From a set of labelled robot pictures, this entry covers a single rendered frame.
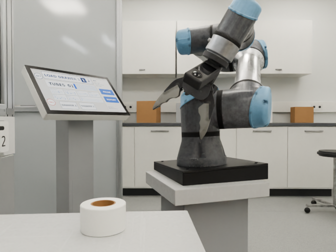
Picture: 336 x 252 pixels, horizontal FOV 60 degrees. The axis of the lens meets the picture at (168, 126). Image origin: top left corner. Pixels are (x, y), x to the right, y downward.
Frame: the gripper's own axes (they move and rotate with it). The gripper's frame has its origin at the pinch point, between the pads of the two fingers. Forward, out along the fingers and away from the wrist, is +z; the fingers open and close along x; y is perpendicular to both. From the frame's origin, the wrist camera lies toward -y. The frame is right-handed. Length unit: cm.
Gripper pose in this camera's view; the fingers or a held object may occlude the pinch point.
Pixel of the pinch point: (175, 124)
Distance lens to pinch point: 75.0
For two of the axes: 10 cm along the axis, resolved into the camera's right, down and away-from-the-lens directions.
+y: 2.8, -0.3, 9.6
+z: -5.0, 8.5, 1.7
